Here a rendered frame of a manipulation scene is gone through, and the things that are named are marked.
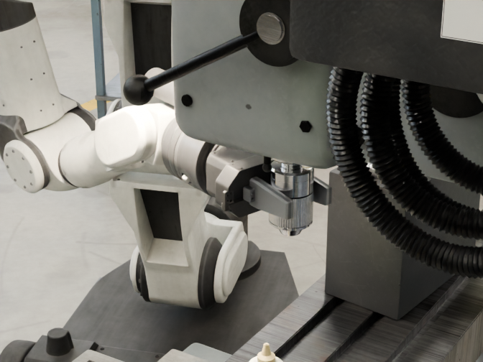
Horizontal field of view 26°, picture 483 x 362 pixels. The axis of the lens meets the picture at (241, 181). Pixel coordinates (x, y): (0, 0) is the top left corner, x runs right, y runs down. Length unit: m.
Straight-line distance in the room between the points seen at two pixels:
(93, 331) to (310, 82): 1.28
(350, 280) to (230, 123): 0.50
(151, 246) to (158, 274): 0.06
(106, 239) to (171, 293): 1.69
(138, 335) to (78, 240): 1.65
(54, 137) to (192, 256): 0.59
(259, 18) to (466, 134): 0.20
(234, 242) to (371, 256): 0.76
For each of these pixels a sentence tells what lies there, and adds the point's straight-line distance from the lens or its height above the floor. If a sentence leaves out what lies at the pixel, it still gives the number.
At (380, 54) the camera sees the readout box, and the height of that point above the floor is 1.53.
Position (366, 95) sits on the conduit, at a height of 1.46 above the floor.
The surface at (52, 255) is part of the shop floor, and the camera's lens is 3.65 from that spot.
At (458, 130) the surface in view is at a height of 1.39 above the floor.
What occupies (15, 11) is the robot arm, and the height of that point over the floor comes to 1.34.
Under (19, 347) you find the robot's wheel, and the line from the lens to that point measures 2.06.
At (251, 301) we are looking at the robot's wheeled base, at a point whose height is 0.57.
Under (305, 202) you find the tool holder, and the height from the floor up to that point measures 1.24.
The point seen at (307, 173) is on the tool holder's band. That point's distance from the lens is 1.08.
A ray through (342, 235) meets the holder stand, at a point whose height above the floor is 1.06.
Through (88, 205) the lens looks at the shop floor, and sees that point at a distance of 4.00.
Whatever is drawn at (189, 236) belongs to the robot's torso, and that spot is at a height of 0.82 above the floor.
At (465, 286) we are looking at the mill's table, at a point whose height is 0.96.
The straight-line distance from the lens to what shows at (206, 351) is 1.49.
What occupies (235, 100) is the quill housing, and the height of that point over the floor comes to 1.37.
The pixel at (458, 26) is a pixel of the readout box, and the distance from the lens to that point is 0.56.
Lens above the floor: 1.70
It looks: 24 degrees down
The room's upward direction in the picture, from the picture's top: straight up
